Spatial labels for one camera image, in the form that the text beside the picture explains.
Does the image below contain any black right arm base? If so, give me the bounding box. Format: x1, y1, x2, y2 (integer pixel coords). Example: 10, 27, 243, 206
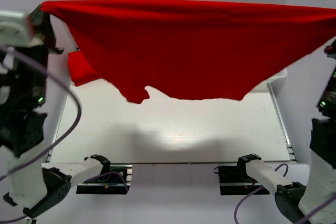
213, 165, 261, 196

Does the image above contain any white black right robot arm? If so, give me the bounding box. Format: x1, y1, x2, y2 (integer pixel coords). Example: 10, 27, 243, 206
237, 73, 335, 224

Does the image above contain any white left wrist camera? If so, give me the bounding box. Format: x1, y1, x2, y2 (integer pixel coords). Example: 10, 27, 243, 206
1, 10, 34, 47

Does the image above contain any white plastic basket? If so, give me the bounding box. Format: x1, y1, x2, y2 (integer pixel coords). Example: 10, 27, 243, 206
264, 68, 287, 83

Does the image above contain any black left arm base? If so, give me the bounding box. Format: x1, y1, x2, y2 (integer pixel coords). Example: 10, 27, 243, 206
76, 165, 132, 195

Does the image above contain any folded red t-shirt stack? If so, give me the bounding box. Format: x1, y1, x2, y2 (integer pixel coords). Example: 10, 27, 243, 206
68, 51, 102, 87

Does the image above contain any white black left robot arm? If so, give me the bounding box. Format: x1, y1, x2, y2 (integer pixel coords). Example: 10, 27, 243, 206
1, 8, 111, 219

